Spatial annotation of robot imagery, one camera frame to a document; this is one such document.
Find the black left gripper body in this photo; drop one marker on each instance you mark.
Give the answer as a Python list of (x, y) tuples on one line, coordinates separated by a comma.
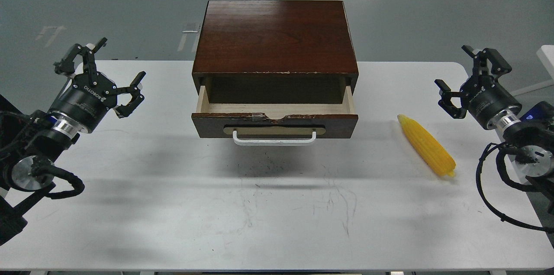
[(85, 103)]

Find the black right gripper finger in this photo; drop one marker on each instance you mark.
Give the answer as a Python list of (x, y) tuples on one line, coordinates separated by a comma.
[(487, 62), (445, 102)]

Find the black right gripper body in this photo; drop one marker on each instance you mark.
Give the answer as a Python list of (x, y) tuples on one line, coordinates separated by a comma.
[(486, 98)]

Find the yellow corn cob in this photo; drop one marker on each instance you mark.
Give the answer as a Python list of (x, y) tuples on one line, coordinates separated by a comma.
[(427, 147)]

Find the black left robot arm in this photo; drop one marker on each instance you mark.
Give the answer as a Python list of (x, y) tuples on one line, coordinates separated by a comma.
[(30, 144)]

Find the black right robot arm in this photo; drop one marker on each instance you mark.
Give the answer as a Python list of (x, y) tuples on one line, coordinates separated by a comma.
[(525, 158)]

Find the white chair base with castor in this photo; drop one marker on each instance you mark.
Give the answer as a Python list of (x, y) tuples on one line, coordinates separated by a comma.
[(545, 72)]

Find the dark wooden cabinet box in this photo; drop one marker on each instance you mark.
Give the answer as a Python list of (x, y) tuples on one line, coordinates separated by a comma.
[(275, 37)]

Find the wooden drawer with white handle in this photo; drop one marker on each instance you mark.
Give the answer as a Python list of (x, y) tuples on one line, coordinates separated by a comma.
[(275, 124)]

